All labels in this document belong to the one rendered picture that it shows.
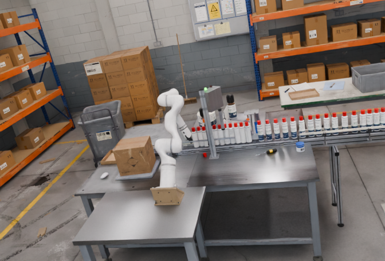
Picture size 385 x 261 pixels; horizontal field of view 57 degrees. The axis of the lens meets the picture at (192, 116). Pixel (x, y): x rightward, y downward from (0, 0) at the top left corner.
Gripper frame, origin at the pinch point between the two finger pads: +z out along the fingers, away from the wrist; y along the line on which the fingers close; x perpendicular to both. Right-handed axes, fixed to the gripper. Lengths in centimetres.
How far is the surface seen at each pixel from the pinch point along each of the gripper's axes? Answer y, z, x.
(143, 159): -40, -17, 32
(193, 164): -27.0, 12.4, -0.9
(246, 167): -40, 29, -48
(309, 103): 109, 57, -109
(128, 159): -41, -24, 45
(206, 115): -15.8, -21.0, -32.5
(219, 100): -8, -26, -48
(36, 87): 261, -135, 321
